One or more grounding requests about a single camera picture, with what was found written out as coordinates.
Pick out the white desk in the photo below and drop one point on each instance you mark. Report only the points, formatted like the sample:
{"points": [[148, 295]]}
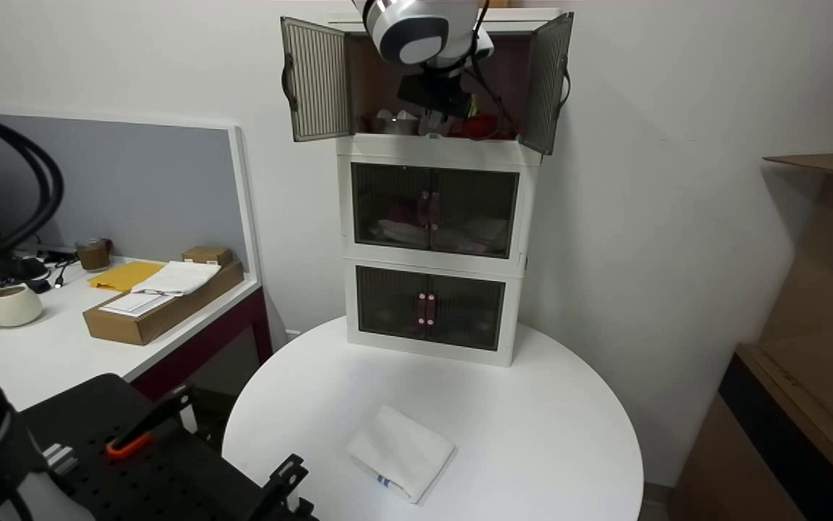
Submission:
{"points": [[60, 356]]}

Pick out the shallow cardboard tray box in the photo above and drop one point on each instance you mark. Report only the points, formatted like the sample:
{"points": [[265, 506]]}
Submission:
{"points": [[158, 314]]}

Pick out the clear plastic jug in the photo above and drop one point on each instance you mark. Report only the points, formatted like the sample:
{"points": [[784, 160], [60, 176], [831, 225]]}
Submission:
{"points": [[395, 123]]}

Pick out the grey board with white frame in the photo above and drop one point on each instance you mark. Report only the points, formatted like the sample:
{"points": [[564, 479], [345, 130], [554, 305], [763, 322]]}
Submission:
{"points": [[146, 182]]}

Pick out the small brown object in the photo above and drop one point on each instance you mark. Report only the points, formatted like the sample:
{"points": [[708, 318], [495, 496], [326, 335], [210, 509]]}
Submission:
{"points": [[97, 253]]}

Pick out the white ceramic mug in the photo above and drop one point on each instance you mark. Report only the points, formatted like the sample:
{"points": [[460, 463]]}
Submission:
{"points": [[11, 307]]}

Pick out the white paper sheet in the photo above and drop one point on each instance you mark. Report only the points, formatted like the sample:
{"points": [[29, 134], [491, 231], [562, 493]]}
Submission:
{"points": [[178, 276]]}

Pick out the red item in cabinet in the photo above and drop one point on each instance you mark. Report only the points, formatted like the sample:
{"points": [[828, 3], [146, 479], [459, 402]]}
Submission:
{"points": [[479, 126]]}

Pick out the white three-tier storage cabinet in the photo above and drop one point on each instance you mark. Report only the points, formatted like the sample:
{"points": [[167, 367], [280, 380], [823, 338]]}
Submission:
{"points": [[434, 254]]}

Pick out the yellow padded envelope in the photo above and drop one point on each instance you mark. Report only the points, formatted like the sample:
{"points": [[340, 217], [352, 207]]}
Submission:
{"points": [[126, 276]]}

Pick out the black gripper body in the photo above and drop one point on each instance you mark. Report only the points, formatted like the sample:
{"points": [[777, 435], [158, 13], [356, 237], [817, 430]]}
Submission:
{"points": [[431, 91]]}

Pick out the cardboard box with black band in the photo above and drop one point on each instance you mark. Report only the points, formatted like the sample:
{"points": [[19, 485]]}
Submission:
{"points": [[781, 453]]}

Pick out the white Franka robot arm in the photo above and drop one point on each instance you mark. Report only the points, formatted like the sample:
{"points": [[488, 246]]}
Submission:
{"points": [[421, 30]]}

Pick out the white folded cloth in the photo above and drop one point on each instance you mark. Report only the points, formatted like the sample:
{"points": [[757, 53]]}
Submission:
{"points": [[401, 453]]}

